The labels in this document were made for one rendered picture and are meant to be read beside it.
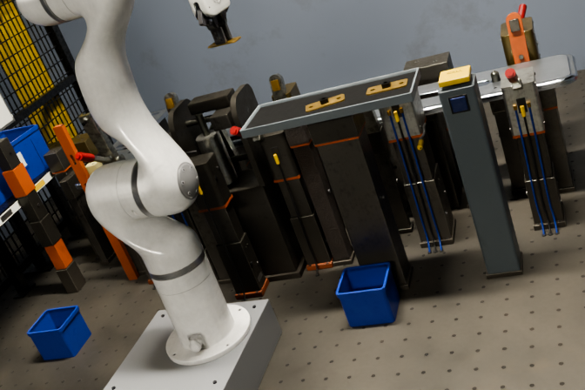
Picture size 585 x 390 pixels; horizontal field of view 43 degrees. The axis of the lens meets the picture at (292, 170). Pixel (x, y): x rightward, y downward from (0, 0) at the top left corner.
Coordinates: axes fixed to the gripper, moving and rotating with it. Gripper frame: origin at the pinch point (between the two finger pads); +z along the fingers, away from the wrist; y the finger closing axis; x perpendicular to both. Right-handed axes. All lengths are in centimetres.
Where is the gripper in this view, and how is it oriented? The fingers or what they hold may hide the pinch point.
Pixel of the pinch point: (221, 33)
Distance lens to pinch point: 185.6
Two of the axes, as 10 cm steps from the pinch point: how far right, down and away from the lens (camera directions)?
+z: 3.3, 8.7, 3.8
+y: 4.3, -4.9, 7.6
